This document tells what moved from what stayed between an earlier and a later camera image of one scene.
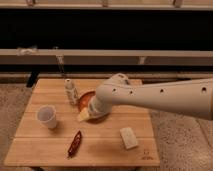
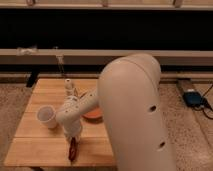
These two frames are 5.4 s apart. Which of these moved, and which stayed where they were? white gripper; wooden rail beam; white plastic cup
Moved: white gripper
Stayed: wooden rail beam; white plastic cup
